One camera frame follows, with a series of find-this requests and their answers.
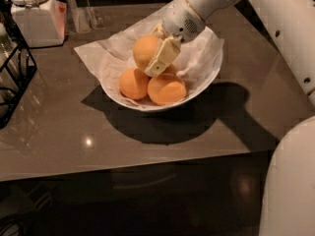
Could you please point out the white paper liner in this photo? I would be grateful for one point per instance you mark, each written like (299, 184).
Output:
(198, 63)

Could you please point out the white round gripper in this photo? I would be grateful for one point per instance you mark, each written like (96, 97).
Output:
(179, 24)

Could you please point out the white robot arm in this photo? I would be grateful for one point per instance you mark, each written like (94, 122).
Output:
(288, 205)

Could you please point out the white ceramic jar with lid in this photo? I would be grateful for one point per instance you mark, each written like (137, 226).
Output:
(41, 22)

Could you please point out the orange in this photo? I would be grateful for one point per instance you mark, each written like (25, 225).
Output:
(166, 89)
(144, 50)
(170, 70)
(133, 83)

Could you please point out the clear acrylic stand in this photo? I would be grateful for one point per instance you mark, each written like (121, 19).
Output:
(84, 19)

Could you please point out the black wire rack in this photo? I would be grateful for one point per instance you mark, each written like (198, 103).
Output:
(17, 66)

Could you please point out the white bowl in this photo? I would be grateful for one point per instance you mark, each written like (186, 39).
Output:
(129, 51)

